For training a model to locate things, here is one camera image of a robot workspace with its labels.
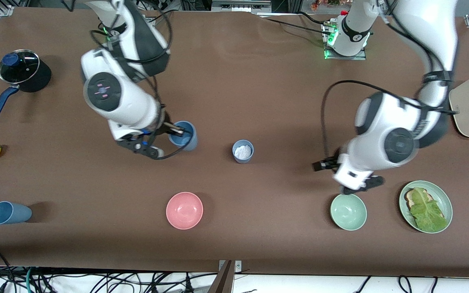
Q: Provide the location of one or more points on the green lettuce leaf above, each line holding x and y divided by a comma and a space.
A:
428, 213

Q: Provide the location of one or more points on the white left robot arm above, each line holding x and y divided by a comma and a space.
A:
397, 122

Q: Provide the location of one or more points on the glass lid blue knob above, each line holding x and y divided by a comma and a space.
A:
18, 69

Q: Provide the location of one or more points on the white crumpled paper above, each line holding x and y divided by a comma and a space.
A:
243, 152

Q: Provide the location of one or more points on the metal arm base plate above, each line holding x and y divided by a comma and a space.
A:
344, 58

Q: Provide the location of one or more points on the toast bread slice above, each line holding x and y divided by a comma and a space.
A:
409, 199

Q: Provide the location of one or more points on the grey metal box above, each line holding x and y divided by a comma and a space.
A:
240, 5

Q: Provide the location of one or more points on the pink bowl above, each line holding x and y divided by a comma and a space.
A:
184, 210

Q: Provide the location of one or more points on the pale green bowl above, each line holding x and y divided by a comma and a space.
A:
348, 213

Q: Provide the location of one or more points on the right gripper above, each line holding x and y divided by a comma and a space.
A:
163, 127

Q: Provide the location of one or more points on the dark table post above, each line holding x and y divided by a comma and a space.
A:
223, 280

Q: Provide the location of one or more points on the pale green plate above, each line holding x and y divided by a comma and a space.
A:
442, 195

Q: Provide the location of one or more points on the blue plastic cup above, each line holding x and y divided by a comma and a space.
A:
242, 161
190, 143
12, 213

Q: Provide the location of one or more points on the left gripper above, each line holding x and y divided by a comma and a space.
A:
329, 163

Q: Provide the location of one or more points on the metal table bracket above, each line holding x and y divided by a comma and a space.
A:
237, 265

